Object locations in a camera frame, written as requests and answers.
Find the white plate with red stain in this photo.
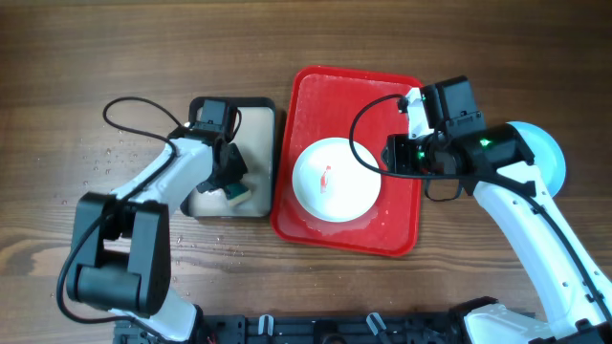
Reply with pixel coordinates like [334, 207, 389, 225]
[292, 138, 382, 223]

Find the light blue plate front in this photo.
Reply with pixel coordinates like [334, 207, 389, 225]
[510, 121, 567, 197]

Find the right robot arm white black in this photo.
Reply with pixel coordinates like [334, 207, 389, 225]
[382, 123, 611, 343]

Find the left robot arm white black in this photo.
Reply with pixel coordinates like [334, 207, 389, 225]
[56, 124, 238, 343]

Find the black tray with soapy water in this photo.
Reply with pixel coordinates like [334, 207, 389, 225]
[181, 97, 277, 218]

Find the red plastic tray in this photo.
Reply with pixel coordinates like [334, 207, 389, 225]
[271, 66, 422, 257]

